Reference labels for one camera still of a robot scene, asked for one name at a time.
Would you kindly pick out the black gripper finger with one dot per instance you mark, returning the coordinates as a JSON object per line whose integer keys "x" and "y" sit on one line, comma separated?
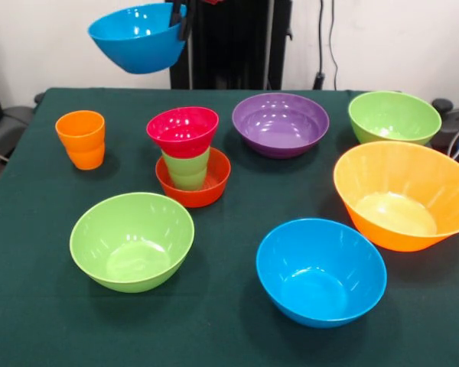
{"x": 176, "y": 13}
{"x": 186, "y": 23}

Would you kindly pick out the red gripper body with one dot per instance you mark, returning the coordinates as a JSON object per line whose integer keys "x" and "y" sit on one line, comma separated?
{"x": 213, "y": 1}

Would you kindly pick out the blue plastic bowl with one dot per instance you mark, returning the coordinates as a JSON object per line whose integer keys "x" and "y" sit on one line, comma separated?
{"x": 137, "y": 49}
{"x": 321, "y": 275}

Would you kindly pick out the pink plastic bowl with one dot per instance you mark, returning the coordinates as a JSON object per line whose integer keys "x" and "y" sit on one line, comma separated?
{"x": 181, "y": 130}

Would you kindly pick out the purple plastic bowl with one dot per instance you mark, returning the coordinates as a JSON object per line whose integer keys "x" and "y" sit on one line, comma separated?
{"x": 279, "y": 126}

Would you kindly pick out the green plastic cup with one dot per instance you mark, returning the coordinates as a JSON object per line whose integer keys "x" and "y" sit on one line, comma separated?
{"x": 187, "y": 172}

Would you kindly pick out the red plastic bowl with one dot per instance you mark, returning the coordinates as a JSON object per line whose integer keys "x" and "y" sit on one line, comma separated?
{"x": 214, "y": 191}

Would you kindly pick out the large orange plastic bowl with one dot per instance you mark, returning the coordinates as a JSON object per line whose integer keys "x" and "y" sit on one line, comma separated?
{"x": 401, "y": 191}

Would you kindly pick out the orange plastic cup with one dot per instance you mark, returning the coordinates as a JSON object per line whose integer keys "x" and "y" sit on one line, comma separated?
{"x": 80, "y": 145}

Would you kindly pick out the black office chair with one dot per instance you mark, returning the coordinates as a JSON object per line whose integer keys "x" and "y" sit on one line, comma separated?
{"x": 449, "y": 126}
{"x": 11, "y": 122}

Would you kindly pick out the green plastic bowl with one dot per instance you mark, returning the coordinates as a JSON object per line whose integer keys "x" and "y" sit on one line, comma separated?
{"x": 132, "y": 244}
{"x": 394, "y": 118}

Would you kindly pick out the dark green tablecloth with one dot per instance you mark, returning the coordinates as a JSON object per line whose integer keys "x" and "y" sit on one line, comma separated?
{"x": 222, "y": 336}

